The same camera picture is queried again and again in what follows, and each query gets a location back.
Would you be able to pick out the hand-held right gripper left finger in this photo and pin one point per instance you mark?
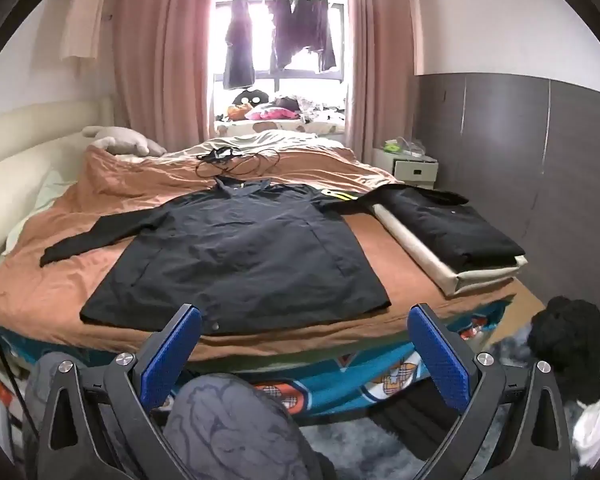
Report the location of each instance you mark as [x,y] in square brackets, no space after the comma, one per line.
[172,355]

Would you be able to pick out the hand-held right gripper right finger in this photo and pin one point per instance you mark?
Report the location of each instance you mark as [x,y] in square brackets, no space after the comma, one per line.
[437,360]

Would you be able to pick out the black jacket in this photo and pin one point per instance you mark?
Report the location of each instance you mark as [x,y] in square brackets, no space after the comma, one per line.
[230,250]

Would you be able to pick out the folded black clothes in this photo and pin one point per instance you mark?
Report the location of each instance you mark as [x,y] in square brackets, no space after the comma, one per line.
[445,230]

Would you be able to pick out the black clothes pile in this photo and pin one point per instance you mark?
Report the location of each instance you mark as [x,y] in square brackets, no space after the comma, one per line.
[570,340]

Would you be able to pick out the person's leg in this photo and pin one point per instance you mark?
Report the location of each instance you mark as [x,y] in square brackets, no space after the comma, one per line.
[230,425]

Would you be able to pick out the folded beige cloth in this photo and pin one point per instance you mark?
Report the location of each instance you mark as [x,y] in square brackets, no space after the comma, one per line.
[430,260]

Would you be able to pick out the grey-blue shaggy rug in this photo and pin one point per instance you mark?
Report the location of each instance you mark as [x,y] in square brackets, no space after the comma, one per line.
[360,455]

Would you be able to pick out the brown duvet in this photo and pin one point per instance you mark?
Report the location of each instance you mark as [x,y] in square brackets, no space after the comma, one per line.
[70,280]

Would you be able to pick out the white cloth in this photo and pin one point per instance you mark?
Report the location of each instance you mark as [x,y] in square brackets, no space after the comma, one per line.
[595,425]

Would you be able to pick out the white nightstand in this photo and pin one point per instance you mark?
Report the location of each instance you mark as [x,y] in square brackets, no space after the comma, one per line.
[415,170]

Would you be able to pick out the light green pillow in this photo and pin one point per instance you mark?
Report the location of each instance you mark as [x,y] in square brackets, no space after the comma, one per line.
[50,190]

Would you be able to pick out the clear plastic bag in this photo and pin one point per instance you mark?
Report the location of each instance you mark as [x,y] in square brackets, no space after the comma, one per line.
[412,145]

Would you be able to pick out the green item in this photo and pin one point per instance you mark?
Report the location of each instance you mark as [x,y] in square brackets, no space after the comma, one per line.
[392,147]

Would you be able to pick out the white pillow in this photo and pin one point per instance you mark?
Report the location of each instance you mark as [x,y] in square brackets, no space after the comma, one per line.
[125,140]

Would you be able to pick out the cream padded headboard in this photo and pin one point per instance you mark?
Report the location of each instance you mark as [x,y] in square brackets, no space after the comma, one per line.
[25,145]

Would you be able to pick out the pink plush toy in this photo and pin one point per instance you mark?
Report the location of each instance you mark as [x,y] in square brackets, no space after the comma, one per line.
[272,113]

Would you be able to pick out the black round plush toy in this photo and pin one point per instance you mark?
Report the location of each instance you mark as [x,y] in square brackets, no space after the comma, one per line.
[252,97]

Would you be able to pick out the window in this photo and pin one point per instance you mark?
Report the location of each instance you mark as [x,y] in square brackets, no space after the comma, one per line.
[305,74]

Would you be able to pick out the hanging beige cloth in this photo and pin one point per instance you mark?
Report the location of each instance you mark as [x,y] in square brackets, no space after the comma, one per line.
[85,20]

